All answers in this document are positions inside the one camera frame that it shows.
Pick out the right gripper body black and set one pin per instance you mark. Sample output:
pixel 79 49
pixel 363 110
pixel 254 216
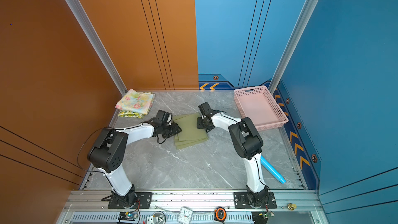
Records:
pixel 201 124

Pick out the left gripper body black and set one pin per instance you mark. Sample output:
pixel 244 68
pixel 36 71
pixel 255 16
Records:
pixel 170 130

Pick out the olive green skirt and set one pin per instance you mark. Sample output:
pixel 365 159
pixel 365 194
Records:
pixel 190 135

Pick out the pastel floral skirt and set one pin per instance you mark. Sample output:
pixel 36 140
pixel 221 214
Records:
pixel 137 102

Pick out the lemon print skirt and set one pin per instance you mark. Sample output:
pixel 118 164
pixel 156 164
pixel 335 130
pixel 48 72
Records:
pixel 130 114

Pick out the pink plastic basket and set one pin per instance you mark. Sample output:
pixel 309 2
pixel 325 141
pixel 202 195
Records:
pixel 258 104

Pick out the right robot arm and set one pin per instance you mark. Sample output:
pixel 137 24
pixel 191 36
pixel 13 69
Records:
pixel 247 143

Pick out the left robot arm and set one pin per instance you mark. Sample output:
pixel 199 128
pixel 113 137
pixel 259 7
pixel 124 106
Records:
pixel 107 154

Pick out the light blue plastic tube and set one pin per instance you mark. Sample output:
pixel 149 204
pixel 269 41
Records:
pixel 272 170

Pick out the white square clock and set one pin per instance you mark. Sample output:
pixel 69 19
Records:
pixel 185 215

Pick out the white power plug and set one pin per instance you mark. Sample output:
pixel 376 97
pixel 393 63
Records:
pixel 156 218

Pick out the orange black tape measure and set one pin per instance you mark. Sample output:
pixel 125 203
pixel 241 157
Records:
pixel 220 215

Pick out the green circuit board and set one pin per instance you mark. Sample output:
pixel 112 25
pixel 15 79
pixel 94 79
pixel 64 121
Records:
pixel 128 217

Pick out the brass round knob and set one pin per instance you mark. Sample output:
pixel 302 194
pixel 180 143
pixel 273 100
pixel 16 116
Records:
pixel 291 206

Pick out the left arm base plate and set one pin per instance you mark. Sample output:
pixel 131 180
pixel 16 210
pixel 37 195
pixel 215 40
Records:
pixel 140 200

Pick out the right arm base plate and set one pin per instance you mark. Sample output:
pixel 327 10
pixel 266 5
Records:
pixel 261 200

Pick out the black board with wires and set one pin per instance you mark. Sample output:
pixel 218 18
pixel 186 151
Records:
pixel 261 217

